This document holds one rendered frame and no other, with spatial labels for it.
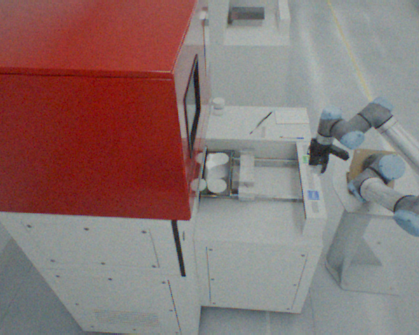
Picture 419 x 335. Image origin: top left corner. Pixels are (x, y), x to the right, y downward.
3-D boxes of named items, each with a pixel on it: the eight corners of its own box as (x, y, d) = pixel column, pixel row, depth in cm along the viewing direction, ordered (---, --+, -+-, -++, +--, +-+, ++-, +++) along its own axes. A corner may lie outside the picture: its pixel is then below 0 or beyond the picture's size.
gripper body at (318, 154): (305, 154, 153) (311, 133, 145) (326, 155, 152) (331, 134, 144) (308, 167, 148) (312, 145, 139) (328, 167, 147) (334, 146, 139)
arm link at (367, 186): (379, 181, 172) (460, 219, 119) (355, 200, 174) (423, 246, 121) (365, 163, 170) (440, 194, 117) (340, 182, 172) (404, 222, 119)
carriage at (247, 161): (238, 201, 179) (238, 196, 176) (240, 154, 205) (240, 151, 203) (253, 201, 178) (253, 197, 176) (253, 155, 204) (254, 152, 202)
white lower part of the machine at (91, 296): (85, 337, 214) (34, 269, 157) (124, 228, 272) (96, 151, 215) (198, 345, 208) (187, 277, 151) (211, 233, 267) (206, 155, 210)
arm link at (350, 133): (372, 124, 121) (350, 108, 128) (346, 145, 122) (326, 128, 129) (375, 135, 127) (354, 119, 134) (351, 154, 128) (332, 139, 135)
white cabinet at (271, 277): (202, 311, 222) (193, 240, 166) (214, 200, 291) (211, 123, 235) (301, 319, 218) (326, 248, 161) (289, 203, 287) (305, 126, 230)
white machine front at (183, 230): (181, 276, 151) (171, 222, 124) (202, 155, 210) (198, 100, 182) (188, 276, 151) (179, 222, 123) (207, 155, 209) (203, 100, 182)
